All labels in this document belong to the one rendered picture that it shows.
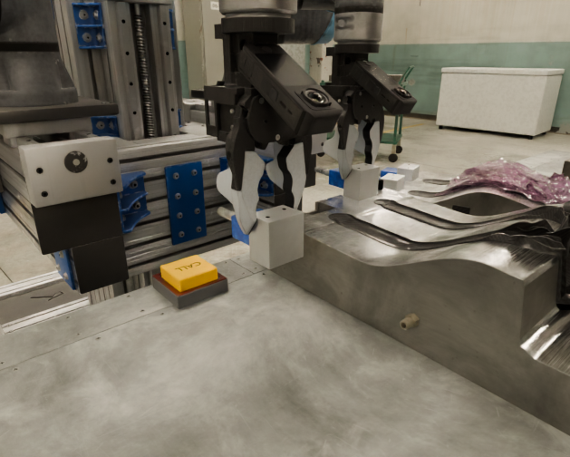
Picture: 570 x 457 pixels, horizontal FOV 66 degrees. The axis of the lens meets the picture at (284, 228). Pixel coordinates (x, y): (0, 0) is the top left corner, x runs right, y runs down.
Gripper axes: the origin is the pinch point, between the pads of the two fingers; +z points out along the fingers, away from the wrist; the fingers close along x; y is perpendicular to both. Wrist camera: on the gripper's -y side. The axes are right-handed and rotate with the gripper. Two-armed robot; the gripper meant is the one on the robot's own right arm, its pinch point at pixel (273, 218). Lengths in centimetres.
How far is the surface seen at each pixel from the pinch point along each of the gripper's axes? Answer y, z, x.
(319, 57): 552, -12, -555
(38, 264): 228, 96, -11
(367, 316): -6.2, 13.8, -10.2
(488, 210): -3.5, 8.5, -45.8
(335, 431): -15.3, 15.0, 5.3
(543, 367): -26.0, 9.4, -10.2
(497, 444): -25.6, 14.9, -4.4
